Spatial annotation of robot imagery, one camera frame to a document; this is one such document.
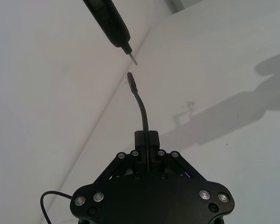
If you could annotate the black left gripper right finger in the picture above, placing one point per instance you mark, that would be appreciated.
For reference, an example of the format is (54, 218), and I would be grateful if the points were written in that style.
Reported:
(154, 143)

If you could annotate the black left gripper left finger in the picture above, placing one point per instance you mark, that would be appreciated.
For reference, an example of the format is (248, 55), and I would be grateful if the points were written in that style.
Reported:
(140, 144)

